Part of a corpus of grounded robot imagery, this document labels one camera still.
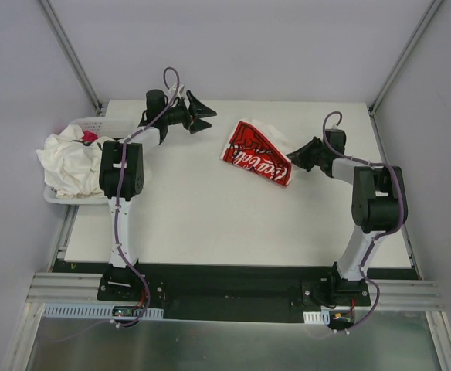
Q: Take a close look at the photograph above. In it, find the white red-print t-shirt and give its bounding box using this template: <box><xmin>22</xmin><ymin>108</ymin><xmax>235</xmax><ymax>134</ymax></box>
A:
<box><xmin>220</xmin><ymin>119</ymin><xmax>296</xmax><ymax>187</ymax></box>

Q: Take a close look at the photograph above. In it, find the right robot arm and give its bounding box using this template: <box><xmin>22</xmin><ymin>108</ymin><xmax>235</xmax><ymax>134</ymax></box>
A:
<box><xmin>287</xmin><ymin>129</ymin><xmax>407</xmax><ymax>305</ymax></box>

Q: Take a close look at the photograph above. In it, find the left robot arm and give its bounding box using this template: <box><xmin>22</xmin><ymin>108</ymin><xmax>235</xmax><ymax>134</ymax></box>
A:
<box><xmin>99</xmin><ymin>89</ymin><xmax>217</xmax><ymax>268</ymax></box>

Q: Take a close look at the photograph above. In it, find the white plastic laundry basket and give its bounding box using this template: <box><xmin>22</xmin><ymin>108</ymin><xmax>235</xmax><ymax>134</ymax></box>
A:
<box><xmin>44</xmin><ymin>117</ymin><xmax>136</xmax><ymax>205</ymax></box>

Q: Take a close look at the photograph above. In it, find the pink t-shirt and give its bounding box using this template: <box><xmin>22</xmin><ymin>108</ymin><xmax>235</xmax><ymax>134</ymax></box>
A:
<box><xmin>82</xmin><ymin>131</ymin><xmax>98</xmax><ymax>142</ymax></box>

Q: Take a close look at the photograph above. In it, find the white t-shirt pile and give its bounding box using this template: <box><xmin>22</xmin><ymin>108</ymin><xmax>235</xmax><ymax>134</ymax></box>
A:
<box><xmin>36</xmin><ymin>124</ymin><xmax>110</xmax><ymax>199</ymax></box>

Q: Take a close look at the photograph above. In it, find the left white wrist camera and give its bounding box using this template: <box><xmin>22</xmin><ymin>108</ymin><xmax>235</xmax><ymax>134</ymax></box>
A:
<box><xmin>168</xmin><ymin>83</ymin><xmax>185</xmax><ymax>99</ymax></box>

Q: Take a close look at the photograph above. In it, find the right white cable duct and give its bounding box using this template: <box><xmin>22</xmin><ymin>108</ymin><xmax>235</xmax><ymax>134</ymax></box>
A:
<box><xmin>303</xmin><ymin>310</ymin><xmax>331</xmax><ymax>325</ymax></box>

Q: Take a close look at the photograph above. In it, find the white cable duct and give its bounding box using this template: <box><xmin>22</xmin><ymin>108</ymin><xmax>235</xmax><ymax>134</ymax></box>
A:
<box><xmin>43</xmin><ymin>304</ymin><xmax>164</xmax><ymax>321</ymax></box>
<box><xmin>303</xmin><ymin>310</ymin><xmax>331</xmax><ymax>325</ymax></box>

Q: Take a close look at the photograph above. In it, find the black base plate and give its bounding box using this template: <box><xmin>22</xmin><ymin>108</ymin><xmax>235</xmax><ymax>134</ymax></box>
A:
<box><xmin>97</xmin><ymin>264</ymin><xmax>371</xmax><ymax>323</ymax></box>

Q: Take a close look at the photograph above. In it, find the left aluminium frame post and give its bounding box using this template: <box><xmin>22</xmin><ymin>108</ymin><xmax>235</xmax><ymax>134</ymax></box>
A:
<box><xmin>36</xmin><ymin>0</ymin><xmax>103</xmax><ymax>114</ymax></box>

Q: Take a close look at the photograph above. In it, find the aluminium frame post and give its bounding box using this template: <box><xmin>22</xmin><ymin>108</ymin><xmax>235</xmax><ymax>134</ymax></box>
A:
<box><xmin>36</xmin><ymin>0</ymin><xmax>103</xmax><ymax>114</ymax></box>
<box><xmin>368</xmin><ymin>0</ymin><xmax>446</xmax><ymax>117</ymax></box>

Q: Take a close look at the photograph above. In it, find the aluminium front rail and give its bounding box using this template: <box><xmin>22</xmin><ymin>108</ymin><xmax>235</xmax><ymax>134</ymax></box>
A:
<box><xmin>27</xmin><ymin>272</ymin><xmax>446</xmax><ymax>311</ymax></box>

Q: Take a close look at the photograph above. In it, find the right aluminium frame post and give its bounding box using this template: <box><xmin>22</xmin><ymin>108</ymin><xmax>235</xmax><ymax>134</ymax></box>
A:
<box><xmin>368</xmin><ymin>0</ymin><xmax>446</xmax><ymax>117</ymax></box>

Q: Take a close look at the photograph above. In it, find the left white cable duct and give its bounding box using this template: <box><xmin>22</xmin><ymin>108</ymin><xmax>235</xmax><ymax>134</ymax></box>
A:
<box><xmin>43</xmin><ymin>304</ymin><xmax>164</xmax><ymax>321</ymax></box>

